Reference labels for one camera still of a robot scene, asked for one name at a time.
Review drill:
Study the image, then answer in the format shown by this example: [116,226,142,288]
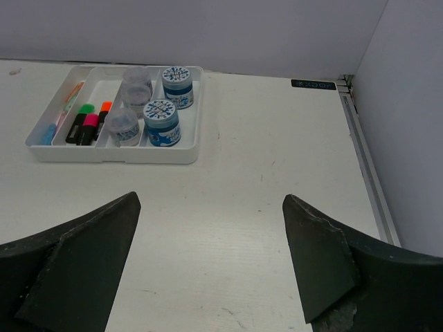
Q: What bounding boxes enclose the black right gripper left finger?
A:
[1,192,141,331]

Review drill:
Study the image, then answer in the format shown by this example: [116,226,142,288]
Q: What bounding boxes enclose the pastel orange mini highlighter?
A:
[66,82,84,103]

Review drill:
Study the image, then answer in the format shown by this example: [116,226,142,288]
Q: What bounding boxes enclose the blue lidded tub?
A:
[161,66,194,109]
[143,99,181,147]

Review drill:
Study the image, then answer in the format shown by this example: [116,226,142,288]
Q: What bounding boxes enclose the pastel blue mini highlighter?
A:
[40,123,57,145]

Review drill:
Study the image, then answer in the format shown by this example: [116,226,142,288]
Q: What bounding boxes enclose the pink cap black highlighter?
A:
[76,113,99,146]

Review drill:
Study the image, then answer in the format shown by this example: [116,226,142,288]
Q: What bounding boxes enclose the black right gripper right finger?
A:
[282,194,442,331]

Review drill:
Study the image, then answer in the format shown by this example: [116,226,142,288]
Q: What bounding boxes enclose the green cap black highlighter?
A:
[65,104,95,144]

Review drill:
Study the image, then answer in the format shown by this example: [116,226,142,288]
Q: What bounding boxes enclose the clear paperclip jar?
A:
[121,84,152,118]
[123,66,153,92]
[105,108,141,147]

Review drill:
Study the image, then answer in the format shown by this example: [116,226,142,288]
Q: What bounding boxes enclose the pastel green mini highlighter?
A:
[63,91,79,112]

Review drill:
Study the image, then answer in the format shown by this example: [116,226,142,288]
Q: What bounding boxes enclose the orange cap black highlighter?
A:
[94,101,113,141]

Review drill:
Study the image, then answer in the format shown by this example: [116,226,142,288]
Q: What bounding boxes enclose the white compartment tray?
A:
[25,66,204,165]

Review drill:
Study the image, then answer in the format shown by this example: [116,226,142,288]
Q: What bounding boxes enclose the right blue corner label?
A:
[291,79,337,91]

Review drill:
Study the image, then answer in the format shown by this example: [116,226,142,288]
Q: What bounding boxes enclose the pastel pink mini highlighter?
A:
[55,106,71,133]

